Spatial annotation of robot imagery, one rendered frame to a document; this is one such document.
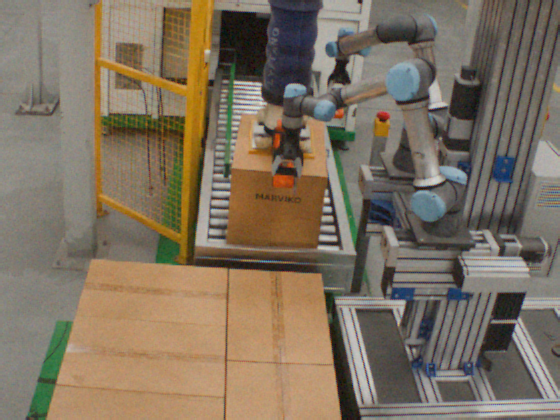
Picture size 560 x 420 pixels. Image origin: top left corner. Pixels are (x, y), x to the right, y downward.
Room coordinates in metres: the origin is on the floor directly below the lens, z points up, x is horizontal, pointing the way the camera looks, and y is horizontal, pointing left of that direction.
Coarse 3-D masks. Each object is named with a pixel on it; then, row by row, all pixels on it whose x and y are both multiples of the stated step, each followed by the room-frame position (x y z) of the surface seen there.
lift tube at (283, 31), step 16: (272, 16) 3.10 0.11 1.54; (288, 16) 3.04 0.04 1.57; (304, 16) 3.05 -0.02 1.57; (272, 32) 3.08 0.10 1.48; (288, 32) 3.05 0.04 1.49; (304, 32) 3.06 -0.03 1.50; (272, 48) 3.09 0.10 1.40; (288, 48) 3.04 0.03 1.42; (304, 48) 3.06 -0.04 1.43; (272, 64) 3.07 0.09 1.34; (288, 64) 3.04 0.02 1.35; (304, 64) 3.06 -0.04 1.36; (272, 80) 3.06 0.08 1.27; (288, 80) 3.04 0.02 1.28; (304, 80) 3.07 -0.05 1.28
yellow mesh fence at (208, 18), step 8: (208, 0) 3.97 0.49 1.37; (208, 8) 4.69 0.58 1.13; (208, 16) 4.67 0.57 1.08; (208, 24) 4.74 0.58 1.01; (208, 32) 4.61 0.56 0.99; (208, 40) 4.95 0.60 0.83; (208, 48) 5.00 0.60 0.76; (208, 64) 5.01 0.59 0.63; (208, 72) 5.01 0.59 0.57; (200, 80) 3.96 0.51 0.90; (208, 80) 5.01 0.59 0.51; (200, 88) 3.97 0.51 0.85; (200, 96) 3.96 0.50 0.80; (200, 104) 3.96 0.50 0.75; (200, 112) 3.97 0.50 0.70; (200, 120) 4.57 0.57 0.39; (200, 128) 4.59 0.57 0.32; (200, 136) 4.64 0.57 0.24; (200, 152) 4.61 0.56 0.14
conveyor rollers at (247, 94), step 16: (224, 80) 4.94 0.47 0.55; (240, 80) 4.97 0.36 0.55; (224, 96) 4.66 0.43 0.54; (240, 96) 4.68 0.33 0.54; (256, 96) 4.69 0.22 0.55; (224, 112) 4.39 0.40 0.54; (240, 112) 4.41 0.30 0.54; (256, 112) 4.42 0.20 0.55; (224, 128) 4.13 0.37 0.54; (224, 144) 3.94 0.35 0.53; (224, 192) 3.34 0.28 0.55; (224, 208) 3.23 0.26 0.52; (224, 224) 3.05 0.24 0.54; (224, 240) 2.89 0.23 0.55; (320, 240) 3.00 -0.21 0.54; (336, 240) 3.01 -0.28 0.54
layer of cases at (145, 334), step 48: (96, 288) 2.43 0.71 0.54; (144, 288) 2.47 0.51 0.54; (192, 288) 2.51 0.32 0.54; (240, 288) 2.55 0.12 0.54; (288, 288) 2.59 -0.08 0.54; (96, 336) 2.13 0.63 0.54; (144, 336) 2.17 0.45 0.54; (192, 336) 2.20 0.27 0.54; (240, 336) 2.24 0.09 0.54; (288, 336) 2.27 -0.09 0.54; (96, 384) 1.87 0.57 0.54; (144, 384) 1.90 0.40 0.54; (192, 384) 1.94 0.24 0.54; (240, 384) 1.97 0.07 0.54; (288, 384) 1.99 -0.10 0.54; (336, 384) 2.02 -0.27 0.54
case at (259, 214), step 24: (240, 120) 3.33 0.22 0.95; (312, 120) 3.42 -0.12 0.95; (240, 144) 3.06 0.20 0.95; (240, 168) 2.83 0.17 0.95; (264, 168) 2.85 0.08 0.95; (312, 168) 2.90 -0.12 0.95; (240, 192) 2.82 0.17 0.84; (264, 192) 2.83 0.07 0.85; (288, 192) 2.83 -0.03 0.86; (312, 192) 2.83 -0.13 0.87; (240, 216) 2.82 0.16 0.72; (264, 216) 2.83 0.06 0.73; (288, 216) 2.83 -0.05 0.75; (312, 216) 2.83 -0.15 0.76; (240, 240) 2.82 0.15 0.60; (264, 240) 2.83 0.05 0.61; (288, 240) 2.83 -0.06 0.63; (312, 240) 2.83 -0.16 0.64
